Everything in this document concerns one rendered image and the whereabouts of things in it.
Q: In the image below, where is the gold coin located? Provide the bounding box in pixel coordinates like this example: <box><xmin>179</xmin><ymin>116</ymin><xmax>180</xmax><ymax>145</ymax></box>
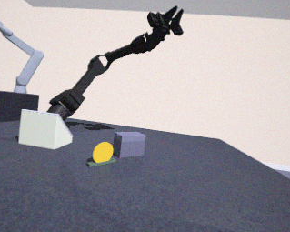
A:
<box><xmin>93</xmin><ymin>142</ymin><xmax>113</xmax><ymax>163</ymax></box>

